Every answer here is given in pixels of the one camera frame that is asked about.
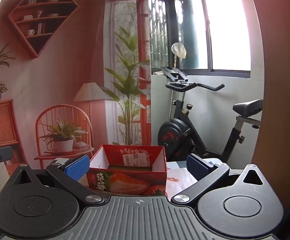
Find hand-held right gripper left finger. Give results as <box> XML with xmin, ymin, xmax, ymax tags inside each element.
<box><xmin>11</xmin><ymin>154</ymin><xmax>105</xmax><ymax>207</ymax></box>

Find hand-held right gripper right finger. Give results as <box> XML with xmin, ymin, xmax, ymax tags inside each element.
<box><xmin>171</xmin><ymin>154</ymin><xmax>266</xmax><ymax>207</ymax></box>

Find red strawberry print cardboard box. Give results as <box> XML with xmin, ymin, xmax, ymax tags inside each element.
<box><xmin>86</xmin><ymin>144</ymin><xmax>168</xmax><ymax>197</ymax></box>

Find black exercise bike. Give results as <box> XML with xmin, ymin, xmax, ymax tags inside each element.
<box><xmin>157</xmin><ymin>66</ymin><xmax>264</xmax><ymax>165</ymax></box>

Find brown wooden board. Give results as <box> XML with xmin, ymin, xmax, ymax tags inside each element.
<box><xmin>245</xmin><ymin>0</ymin><xmax>290</xmax><ymax>212</ymax></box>

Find white bag covered stand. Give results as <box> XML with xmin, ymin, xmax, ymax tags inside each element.
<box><xmin>171</xmin><ymin>42</ymin><xmax>187</xmax><ymax>67</ymax></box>

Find dark framed window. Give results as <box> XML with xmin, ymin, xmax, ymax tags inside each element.
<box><xmin>119</xmin><ymin>0</ymin><xmax>252</xmax><ymax>79</ymax></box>

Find printed room scene wall poster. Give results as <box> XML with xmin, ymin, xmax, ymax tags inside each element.
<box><xmin>0</xmin><ymin>0</ymin><xmax>152</xmax><ymax>178</ymax></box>

